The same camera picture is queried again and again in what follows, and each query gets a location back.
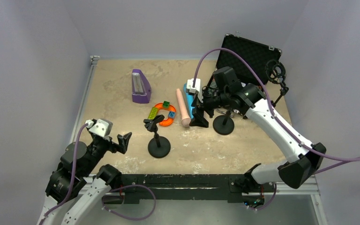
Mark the purple metronome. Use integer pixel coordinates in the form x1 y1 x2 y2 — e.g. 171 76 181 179
131 69 152 104

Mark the pink microphone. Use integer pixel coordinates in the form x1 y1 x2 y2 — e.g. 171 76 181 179
176 89 191 128

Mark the black mic stand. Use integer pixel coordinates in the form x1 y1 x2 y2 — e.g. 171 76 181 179
143 114 171 158
213 108 235 135

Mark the black shock mount tripod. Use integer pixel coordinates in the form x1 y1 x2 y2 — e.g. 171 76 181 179
265 60 289 107

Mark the black poker chip case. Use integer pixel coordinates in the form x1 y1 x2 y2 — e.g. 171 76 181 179
203 33 283 117

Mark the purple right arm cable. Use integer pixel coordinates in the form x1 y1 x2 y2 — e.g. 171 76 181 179
193 47 360 174

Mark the orange curved track piece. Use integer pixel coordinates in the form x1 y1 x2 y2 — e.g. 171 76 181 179
154 103 176 127

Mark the blue toy brick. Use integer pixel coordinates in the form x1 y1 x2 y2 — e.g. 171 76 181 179
168 111 176 119

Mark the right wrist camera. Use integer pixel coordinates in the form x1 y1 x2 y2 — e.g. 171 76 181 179
186 78 203 102

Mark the green toy brick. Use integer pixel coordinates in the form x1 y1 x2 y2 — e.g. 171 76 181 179
162 101 170 109

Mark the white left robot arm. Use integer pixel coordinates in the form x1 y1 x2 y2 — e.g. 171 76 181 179
37 131 132 225

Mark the lime long toy brick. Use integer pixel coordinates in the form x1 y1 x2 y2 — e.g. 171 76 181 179
148 107 159 120

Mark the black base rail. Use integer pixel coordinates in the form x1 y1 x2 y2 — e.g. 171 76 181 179
100 173 277 204

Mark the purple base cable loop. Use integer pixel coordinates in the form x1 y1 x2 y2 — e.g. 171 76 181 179
101 184 157 221

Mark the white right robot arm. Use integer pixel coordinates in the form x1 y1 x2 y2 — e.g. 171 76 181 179
186 67 326 193

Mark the blue microphone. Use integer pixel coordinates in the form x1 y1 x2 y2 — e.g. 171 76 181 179
183 83 194 119

